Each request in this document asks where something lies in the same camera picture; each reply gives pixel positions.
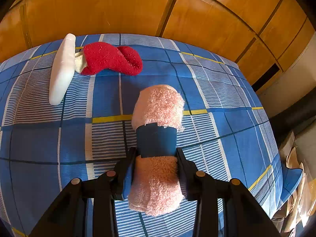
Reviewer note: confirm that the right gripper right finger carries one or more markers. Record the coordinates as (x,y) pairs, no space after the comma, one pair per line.
(200,187)

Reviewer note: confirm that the blue plaid bed sheet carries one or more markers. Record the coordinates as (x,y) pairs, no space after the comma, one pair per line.
(226,130)

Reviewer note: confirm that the red fuzzy sock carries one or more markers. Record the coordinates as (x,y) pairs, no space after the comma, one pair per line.
(97,56)

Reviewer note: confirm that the white sponge block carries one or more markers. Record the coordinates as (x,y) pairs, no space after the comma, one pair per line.
(63,70)

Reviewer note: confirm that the wooden wardrobe wall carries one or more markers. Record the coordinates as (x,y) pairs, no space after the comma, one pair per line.
(263,36)

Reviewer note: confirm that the pink fuzzy sock roll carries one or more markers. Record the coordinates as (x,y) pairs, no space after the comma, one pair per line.
(156,120)

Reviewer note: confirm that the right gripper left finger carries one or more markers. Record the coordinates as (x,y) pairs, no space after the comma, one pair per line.
(114,185)

